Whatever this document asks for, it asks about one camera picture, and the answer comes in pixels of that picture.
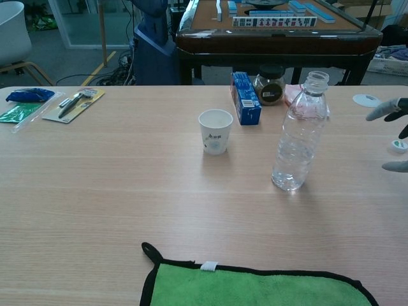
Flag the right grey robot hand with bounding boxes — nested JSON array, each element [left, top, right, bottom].
[[365, 97, 408, 173]]

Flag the transparent plastic water bottle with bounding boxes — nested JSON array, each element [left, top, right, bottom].
[[271, 70, 332, 192]]

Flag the blue robot base column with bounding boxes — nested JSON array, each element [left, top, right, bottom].
[[130, 0, 179, 86]]

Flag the white green bottle cap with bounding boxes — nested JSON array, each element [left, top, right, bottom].
[[388, 138, 405, 155]]

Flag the white paper cup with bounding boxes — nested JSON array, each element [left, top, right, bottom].
[[198, 108, 234, 156]]

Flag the white round coaster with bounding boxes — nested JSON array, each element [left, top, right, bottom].
[[353, 93, 383, 108]]

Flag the white plastic basket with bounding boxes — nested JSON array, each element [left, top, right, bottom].
[[366, 47, 408, 77]]

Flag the black bag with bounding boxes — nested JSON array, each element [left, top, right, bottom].
[[381, 24, 408, 48]]

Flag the pink plastic packet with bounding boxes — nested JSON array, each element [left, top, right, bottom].
[[283, 84, 307, 106]]

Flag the glass jar black lid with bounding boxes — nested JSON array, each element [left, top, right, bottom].
[[252, 64, 286, 106]]

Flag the long blue mahjong tile row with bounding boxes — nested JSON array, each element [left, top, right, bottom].
[[288, 0, 336, 25]]

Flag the dark wooden mahjong table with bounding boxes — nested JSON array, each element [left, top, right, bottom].
[[175, 0, 383, 86]]

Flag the blue cardboard box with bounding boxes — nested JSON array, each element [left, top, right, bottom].
[[230, 71, 263, 126]]

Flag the white-faced mahjong tile row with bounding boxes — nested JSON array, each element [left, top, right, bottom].
[[232, 16, 318, 28]]

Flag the short blue mahjong tile row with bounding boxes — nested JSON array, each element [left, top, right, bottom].
[[249, 10, 299, 18]]

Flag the green microfiber cloth black trim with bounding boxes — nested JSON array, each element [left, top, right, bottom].
[[139, 242, 379, 306]]

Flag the wooden pole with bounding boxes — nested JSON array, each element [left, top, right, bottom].
[[97, 0, 108, 67]]

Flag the yellow pen blister card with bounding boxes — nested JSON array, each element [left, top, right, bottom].
[[41, 87, 106, 124]]

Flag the clear plastic sleeve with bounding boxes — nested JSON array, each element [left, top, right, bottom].
[[11, 91, 66, 134]]

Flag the blue plastic packet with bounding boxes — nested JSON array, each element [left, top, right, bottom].
[[5, 87, 55, 103]]

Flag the green foil packet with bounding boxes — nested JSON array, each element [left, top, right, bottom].
[[0, 102, 42, 123]]

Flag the white shell chair wooden legs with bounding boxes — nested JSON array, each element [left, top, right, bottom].
[[0, 1, 55, 86]]

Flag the floor cable bundle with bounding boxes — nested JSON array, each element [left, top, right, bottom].
[[57, 50, 138, 86]]

